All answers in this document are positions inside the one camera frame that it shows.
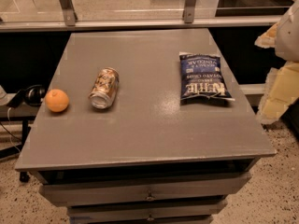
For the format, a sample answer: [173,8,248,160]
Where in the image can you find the grey drawer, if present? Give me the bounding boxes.
[39,172,251,206]
[68,200,227,224]

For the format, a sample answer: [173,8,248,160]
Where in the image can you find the metal glass railing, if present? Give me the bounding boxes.
[0,0,297,32]

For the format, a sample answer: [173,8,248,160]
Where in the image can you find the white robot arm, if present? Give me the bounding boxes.
[254,1,299,124]

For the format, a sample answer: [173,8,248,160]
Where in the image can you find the orange fruit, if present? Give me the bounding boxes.
[45,89,69,113]

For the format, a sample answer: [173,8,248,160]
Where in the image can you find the black headphones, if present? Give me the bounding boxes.
[7,85,46,108]

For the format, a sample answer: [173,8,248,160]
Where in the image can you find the black side table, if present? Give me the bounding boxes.
[0,91,40,183]

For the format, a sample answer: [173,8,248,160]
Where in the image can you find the grey drawer cabinet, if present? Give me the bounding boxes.
[16,29,275,224]

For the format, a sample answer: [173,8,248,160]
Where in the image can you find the white cable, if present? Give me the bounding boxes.
[6,106,22,152]

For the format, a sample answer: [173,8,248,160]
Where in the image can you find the orange soda can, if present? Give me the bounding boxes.
[89,67,119,109]

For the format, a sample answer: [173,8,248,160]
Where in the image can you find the top grey drawer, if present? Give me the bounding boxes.
[39,172,251,206]

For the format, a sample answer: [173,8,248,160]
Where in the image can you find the blue kettle chips bag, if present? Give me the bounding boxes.
[179,52,234,101]

